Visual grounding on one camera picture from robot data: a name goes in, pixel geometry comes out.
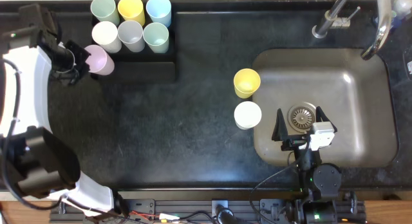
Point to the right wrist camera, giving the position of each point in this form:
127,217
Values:
322,135

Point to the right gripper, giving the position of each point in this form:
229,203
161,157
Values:
291,143

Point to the steel sink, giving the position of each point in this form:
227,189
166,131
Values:
354,105

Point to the blue cup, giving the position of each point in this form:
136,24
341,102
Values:
158,9

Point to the grey cup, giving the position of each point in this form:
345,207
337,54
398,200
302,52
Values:
130,33

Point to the blue soap bottle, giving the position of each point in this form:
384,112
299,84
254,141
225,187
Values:
402,6

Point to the green cup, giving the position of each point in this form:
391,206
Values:
104,7
156,35

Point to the yellow cup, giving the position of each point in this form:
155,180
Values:
247,82
131,8

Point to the black tray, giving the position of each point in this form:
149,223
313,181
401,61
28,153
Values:
145,72

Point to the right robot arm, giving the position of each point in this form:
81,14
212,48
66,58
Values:
326,179

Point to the pink cup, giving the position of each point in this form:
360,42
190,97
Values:
100,60

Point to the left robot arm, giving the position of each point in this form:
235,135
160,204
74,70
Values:
29,89

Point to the mounting rail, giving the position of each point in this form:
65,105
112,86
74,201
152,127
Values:
186,206

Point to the steel tap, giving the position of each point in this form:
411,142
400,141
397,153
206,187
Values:
383,24

